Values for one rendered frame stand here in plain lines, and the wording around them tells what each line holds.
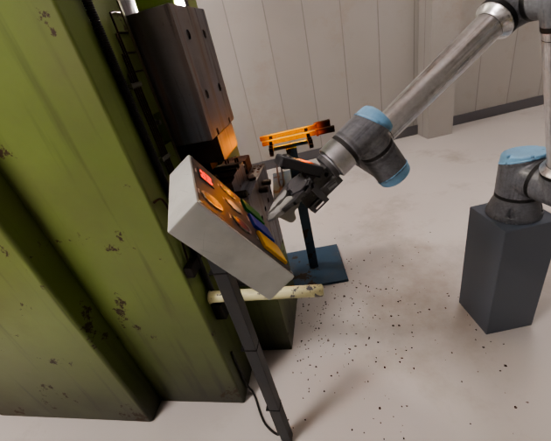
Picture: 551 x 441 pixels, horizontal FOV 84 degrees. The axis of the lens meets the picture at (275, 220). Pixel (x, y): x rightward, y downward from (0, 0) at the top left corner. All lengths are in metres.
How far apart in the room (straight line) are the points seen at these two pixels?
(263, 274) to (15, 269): 0.90
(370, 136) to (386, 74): 3.45
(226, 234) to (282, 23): 3.45
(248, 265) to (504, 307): 1.37
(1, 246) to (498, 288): 1.87
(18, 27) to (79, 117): 0.21
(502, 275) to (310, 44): 3.09
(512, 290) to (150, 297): 1.51
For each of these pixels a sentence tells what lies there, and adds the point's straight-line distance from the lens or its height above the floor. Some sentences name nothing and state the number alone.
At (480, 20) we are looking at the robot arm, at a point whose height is 1.34.
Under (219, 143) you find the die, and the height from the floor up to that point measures 1.14.
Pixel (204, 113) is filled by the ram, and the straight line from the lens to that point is 1.11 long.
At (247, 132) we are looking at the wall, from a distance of 3.98.
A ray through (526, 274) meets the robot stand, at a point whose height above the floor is 0.35.
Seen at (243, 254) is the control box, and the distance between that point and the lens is 0.62.
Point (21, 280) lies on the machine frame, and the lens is 1.35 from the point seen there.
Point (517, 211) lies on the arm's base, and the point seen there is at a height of 0.65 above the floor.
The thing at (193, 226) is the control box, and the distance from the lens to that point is 0.58.
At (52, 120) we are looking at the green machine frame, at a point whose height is 1.36.
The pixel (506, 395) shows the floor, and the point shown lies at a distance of 1.71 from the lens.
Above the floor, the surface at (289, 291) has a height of 0.64.
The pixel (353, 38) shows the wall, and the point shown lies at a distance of 4.06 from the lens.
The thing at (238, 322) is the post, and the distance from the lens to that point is 0.96.
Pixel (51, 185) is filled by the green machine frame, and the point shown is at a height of 1.18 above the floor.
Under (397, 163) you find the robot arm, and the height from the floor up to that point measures 1.08.
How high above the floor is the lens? 1.41
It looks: 30 degrees down
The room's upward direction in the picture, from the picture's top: 14 degrees counter-clockwise
